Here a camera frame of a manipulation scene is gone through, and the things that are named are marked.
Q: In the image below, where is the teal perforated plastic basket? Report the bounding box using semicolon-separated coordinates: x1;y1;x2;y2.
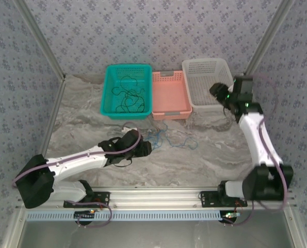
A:
100;64;153;120

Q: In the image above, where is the pink perforated plastic basket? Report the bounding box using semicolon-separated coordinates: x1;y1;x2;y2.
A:
151;70;193;121

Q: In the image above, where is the aluminium frame post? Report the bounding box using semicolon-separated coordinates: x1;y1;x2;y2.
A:
15;0;67;80
243;0;297;78

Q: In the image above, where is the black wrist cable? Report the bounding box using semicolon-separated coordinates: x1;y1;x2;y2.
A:
222;105;233;123
114;158;133;168

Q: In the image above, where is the slotted pale blue cable duct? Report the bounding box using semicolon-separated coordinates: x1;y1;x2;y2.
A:
26;210;222;222

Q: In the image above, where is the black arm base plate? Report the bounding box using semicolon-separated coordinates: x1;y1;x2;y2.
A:
63;191;110;209
200;190;248;208

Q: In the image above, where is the white perforated plastic basket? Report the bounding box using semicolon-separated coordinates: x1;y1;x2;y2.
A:
181;57;241;113

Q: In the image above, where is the thin blue cable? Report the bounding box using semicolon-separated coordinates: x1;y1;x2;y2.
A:
143;120;198;151

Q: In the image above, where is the aluminium mounting rail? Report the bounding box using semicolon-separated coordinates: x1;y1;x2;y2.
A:
16;188;297;209

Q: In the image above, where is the grey metal base panel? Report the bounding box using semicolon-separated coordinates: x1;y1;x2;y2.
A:
6;209;302;248

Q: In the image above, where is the small circuit board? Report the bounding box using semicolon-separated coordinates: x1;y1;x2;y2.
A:
74;210;96;220
221;211;240;223

